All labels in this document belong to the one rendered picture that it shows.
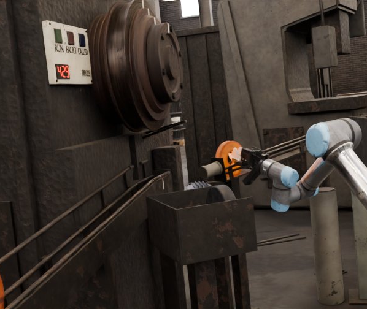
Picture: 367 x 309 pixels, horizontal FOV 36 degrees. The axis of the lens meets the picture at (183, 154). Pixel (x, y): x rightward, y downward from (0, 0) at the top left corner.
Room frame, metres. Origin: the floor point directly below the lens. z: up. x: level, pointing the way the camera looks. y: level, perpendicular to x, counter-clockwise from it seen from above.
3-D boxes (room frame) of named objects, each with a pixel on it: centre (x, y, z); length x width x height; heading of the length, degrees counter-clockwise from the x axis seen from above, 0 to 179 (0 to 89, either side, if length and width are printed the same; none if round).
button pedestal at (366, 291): (2.51, -0.77, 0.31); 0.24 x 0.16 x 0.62; 164
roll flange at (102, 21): (2.08, 0.20, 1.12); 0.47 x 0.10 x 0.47; 164
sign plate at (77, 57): (1.76, 0.32, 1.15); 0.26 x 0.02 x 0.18; 164
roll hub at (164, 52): (2.03, 0.03, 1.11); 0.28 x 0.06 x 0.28; 164
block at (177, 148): (2.29, 0.07, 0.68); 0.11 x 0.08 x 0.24; 74
